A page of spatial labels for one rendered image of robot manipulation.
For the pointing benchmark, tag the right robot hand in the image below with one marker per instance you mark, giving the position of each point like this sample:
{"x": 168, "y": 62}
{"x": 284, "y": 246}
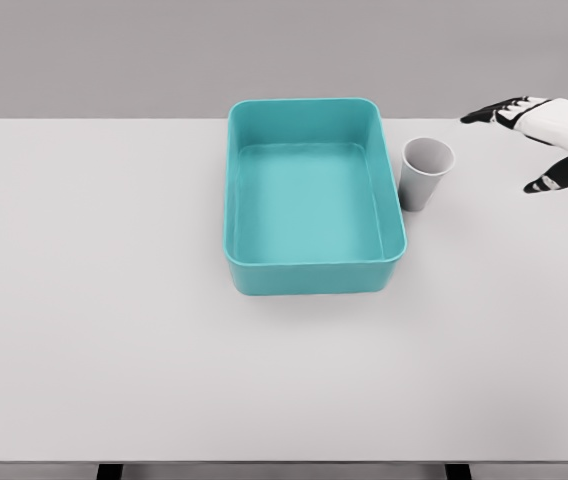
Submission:
{"x": 559, "y": 122}

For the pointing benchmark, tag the teal plastic basket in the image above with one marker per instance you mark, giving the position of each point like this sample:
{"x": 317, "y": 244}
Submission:
{"x": 309, "y": 200}

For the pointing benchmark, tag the white paper cup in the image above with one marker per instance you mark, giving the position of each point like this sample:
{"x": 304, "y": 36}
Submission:
{"x": 421, "y": 175}

